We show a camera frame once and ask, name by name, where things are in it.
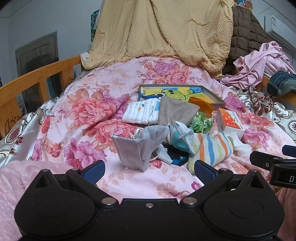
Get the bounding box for yellow dotted blanket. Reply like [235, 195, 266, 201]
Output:
[80, 0, 234, 80]

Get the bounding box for orange plastic cup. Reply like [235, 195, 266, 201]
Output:
[188, 97, 214, 114]

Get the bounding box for pink fleece cloth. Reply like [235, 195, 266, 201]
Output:
[0, 160, 74, 241]

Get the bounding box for pink floral quilt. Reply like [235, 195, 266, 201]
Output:
[30, 57, 296, 202]

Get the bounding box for white air conditioner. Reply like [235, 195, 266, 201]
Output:
[264, 15, 296, 52]

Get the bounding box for orange white box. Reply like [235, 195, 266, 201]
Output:
[217, 108, 245, 140]

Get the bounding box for teal white patterned cloth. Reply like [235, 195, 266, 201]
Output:
[169, 117, 196, 155]

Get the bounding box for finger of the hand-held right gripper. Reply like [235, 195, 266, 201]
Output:
[282, 145, 296, 157]
[250, 151, 288, 168]

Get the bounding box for white face mask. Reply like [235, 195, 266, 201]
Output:
[134, 127, 173, 165]

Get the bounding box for colourful wall poster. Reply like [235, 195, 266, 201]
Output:
[90, 9, 100, 42]
[233, 0, 254, 11]

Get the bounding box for person's right hand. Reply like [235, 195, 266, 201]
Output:
[274, 185, 296, 241]

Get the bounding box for grey door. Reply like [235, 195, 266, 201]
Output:
[15, 31, 59, 114]

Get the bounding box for metal tray with cartoon lining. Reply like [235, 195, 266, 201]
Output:
[138, 85, 226, 114]

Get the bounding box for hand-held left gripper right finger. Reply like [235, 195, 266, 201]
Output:
[180, 160, 264, 206]

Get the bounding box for striped sock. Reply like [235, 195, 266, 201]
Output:
[188, 132, 234, 174]

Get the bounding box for wooden bed frame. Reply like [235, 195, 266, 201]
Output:
[0, 56, 82, 139]

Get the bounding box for glass jar of green stars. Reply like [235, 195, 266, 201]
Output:
[187, 111, 216, 135]

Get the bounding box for grey drawstring pouch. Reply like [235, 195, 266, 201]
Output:
[158, 96, 200, 127]

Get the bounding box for pink garment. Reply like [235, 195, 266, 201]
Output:
[220, 41, 296, 90]

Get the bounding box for grey face mask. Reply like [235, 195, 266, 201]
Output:
[110, 125, 170, 173]

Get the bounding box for white patterned pillow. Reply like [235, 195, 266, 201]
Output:
[80, 50, 90, 70]

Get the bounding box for blue jeans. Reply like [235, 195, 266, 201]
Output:
[267, 71, 296, 97]

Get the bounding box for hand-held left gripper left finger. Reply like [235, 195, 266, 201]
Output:
[35, 159, 116, 206]

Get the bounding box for silver satin floral bedsheet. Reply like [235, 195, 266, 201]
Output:
[0, 87, 296, 168]

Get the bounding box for black patterned cloth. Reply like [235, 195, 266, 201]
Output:
[165, 145, 190, 166]

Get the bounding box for brown quilted jacket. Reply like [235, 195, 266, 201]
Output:
[222, 6, 270, 75]

